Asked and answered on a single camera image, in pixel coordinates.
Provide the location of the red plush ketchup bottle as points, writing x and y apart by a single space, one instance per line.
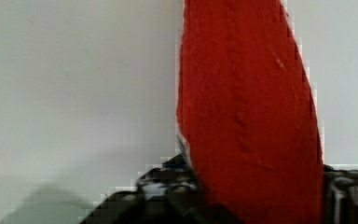
246 112

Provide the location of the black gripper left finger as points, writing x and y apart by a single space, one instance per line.
170 194

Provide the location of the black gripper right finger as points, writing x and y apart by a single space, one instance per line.
340 196

